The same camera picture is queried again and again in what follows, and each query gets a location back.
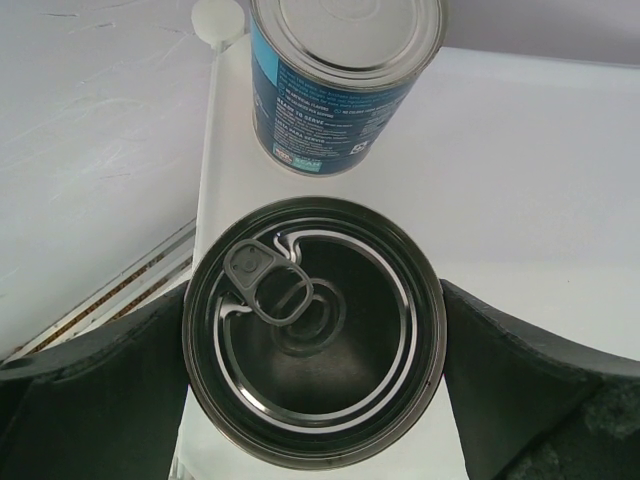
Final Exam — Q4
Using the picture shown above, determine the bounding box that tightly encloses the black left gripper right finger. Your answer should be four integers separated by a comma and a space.
442, 281, 639, 479

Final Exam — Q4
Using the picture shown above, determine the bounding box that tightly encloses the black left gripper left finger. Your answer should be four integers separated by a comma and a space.
1, 287, 188, 479

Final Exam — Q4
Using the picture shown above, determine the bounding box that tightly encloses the dark blue tall can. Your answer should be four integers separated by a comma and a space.
182, 196, 447, 471

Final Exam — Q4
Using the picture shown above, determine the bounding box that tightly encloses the light blue labelled can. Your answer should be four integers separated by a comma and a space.
250, 0, 449, 176

